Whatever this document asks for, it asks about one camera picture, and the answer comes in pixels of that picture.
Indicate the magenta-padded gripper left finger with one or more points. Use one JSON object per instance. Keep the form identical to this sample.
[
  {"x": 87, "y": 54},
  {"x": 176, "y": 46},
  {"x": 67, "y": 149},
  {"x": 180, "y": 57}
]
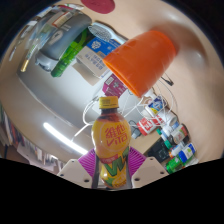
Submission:
[{"x": 73, "y": 172}]

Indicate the clear gold-capped glass bottle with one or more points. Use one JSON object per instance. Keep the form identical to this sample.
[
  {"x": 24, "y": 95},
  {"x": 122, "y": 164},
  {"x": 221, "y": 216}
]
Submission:
[{"x": 24, "y": 66}]

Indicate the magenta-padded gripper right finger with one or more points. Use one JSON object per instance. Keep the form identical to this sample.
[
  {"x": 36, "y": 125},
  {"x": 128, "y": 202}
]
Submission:
[{"x": 150, "y": 171}]

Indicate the white blue-label bottle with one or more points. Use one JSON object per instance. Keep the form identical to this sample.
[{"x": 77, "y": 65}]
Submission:
[{"x": 156, "y": 106}]

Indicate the flat round red coaster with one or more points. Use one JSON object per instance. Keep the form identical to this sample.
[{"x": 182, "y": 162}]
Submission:
[{"x": 98, "y": 5}]

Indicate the tall green bottle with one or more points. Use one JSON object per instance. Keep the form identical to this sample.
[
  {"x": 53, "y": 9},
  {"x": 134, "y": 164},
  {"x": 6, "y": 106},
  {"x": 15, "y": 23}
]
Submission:
[{"x": 66, "y": 58}]

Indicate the white and blue box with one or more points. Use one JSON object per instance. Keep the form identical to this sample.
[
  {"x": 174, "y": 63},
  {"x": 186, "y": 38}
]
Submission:
[{"x": 96, "y": 55}]

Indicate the magenta carton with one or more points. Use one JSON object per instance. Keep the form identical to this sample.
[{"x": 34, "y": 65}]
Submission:
[{"x": 114, "y": 86}]

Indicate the green plastic jar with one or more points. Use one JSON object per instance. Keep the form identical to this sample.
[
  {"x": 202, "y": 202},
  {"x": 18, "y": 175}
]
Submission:
[{"x": 174, "y": 164}]

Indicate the orange plastic cup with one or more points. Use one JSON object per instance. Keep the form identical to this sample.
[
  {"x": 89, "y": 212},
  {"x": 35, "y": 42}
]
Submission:
[{"x": 140, "y": 60}]

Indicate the yellow drink bottle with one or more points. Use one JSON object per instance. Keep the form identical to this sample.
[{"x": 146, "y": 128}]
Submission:
[{"x": 111, "y": 136}]

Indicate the red and white canister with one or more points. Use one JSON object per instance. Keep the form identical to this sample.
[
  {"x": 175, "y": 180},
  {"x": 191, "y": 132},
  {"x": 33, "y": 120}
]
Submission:
[{"x": 146, "y": 126}]

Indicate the white LED light bar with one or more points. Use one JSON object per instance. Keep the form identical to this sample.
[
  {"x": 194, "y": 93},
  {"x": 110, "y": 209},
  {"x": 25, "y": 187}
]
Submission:
[{"x": 63, "y": 138}]

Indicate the white bottle with blue lid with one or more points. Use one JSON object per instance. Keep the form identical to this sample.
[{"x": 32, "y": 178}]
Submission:
[{"x": 186, "y": 152}]

